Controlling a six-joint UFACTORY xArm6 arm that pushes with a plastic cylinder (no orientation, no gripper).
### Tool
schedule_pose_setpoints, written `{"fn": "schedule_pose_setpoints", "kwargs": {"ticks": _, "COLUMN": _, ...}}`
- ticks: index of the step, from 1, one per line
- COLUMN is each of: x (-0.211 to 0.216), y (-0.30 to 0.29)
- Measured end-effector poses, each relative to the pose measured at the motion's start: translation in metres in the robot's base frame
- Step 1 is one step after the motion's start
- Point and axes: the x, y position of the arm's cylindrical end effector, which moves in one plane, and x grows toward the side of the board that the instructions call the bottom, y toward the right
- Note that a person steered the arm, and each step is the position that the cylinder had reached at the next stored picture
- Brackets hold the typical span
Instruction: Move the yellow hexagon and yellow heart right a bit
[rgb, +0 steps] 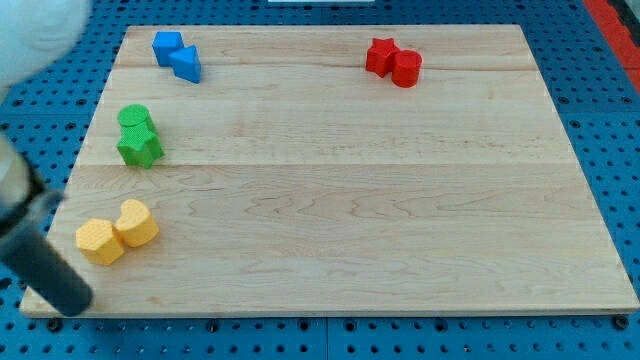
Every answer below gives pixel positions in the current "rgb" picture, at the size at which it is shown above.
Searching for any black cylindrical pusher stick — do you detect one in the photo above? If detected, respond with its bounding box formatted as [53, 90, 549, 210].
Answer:
[1, 137, 93, 316]

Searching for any yellow hexagon block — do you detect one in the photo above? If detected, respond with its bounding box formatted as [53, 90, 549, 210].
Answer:
[75, 218, 125, 266]

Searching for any yellow heart block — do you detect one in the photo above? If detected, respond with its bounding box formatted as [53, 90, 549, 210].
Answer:
[115, 199, 159, 247]

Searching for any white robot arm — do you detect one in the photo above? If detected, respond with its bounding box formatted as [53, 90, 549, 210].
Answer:
[1, 0, 93, 317]

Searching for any green star block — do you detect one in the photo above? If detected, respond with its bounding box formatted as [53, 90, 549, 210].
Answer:
[117, 124, 164, 169]

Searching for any green cylinder block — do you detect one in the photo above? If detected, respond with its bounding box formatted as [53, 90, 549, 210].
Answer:
[117, 104, 157, 133]

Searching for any blue triangle block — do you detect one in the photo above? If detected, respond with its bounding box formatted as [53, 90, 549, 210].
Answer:
[169, 45, 201, 84]

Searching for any blue cube block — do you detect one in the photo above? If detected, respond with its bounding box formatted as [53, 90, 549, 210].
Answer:
[152, 31, 184, 67]

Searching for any wooden board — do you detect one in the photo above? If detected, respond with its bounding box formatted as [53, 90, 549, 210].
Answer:
[48, 25, 639, 318]

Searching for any red star block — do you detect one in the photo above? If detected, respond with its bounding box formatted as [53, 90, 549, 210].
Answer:
[365, 38, 400, 78]

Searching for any red cylinder block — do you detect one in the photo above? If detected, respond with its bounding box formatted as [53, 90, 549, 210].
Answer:
[391, 50, 422, 88]

